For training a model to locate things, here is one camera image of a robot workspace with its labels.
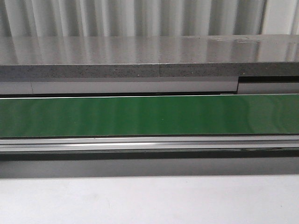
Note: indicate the green conveyor belt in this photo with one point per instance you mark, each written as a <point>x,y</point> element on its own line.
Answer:
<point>150,115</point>

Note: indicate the grey speckled stone counter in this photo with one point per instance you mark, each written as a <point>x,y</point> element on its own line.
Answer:
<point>241,64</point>

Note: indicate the white pleated curtain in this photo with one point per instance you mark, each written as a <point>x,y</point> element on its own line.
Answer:
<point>148,17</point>

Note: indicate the aluminium conveyor frame rail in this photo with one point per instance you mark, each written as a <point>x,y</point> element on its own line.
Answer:
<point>149,147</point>

